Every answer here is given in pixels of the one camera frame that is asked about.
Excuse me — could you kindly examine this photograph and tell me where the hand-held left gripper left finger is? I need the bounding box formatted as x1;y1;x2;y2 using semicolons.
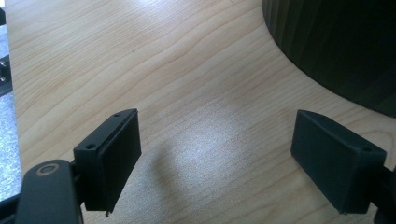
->
73;108;142;214

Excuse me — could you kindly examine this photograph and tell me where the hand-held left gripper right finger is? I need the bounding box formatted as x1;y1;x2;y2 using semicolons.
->
290;109;387;215

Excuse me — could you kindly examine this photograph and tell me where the black trash bin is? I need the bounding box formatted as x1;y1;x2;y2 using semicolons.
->
262;0;396;119

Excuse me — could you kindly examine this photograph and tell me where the black metal stand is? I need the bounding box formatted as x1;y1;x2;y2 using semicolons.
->
0;7;13;97

